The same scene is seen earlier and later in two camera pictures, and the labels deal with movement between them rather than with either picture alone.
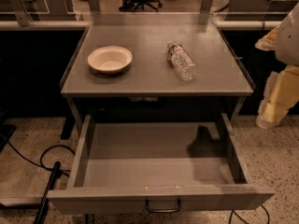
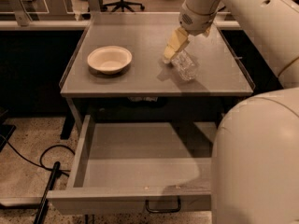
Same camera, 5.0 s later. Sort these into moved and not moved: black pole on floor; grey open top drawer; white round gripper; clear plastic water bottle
Moved: white round gripper
Not moved: grey open top drawer; black pole on floor; clear plastic water bottle
